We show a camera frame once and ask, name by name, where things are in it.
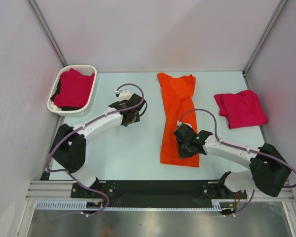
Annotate orange t shirt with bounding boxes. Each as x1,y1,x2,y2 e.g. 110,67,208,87
157,73,200,167

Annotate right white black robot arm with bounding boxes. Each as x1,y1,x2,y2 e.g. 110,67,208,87
173,124,291,198

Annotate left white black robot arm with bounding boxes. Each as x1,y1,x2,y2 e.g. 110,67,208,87
48,93,147,198

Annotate magenta shirt in basket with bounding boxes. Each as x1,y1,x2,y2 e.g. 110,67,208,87
50,68,95,111

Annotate white plastic basket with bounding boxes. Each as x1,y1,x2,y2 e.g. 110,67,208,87
47,65,97,117

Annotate folded magenta t shirt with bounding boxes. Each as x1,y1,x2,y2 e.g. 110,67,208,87
214,90,268,129

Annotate black shirt in basket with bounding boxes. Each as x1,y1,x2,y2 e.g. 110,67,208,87
50,79,85,111

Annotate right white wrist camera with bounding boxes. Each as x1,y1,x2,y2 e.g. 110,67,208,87
176,120,192,128

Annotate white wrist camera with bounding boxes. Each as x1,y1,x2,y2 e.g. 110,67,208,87
115,89,131,100
176,120,192,128

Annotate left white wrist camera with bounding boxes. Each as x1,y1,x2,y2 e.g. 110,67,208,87
115,89,131,100

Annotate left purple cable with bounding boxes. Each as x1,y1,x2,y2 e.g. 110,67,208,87
46,83,145,219

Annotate purple cable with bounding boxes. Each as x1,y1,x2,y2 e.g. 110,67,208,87
46,83,145,219
176,108,296,218

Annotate white slotted cable duct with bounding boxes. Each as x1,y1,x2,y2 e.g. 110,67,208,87
36,200,227,212

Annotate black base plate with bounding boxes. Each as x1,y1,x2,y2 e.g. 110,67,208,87
71,179,247,209

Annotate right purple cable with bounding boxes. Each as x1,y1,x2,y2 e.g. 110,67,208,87
176,108,296,218

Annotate aluminium frame rail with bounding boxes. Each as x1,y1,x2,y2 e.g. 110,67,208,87
25,180,295,202

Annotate left aluminium corner post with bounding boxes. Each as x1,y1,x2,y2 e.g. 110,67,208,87
26,0,68,67

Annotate aluminium corner post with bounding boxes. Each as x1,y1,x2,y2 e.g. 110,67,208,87
242,0,290,77
26,0,68,67

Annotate right aluminium corner post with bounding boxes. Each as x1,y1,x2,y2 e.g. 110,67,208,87
242,0,290,77

